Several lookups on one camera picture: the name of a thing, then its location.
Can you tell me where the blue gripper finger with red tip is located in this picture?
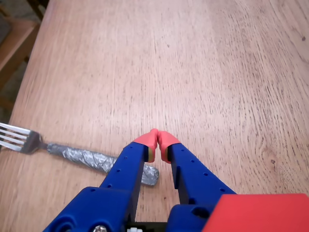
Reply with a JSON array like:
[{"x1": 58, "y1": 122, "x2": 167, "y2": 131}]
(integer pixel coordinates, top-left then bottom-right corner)
[
  {"x1": 157, "y1": 130, "x2": 237, "y2": 232},
  {"x1": 43, "y1": 128, "x2": 159, "y2": 232}
]

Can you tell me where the fork with foil-wrapped handle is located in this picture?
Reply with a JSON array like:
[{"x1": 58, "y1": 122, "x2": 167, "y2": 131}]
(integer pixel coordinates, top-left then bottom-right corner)
[{"x1": 0, "y1": 122, "x2": 160, "y2": 187}]

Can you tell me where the light wooden chair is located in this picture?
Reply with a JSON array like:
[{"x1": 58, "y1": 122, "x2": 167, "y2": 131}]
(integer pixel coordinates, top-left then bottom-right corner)
[{"x1": 0, "y1": 0, "x2": 46, "y2": 111}]

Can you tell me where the red camera mount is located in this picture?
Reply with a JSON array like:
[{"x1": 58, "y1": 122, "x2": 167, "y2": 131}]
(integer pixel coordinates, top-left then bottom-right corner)
[{"x1": 202, "y1": 193, "x2": 309, "y2": 232}]

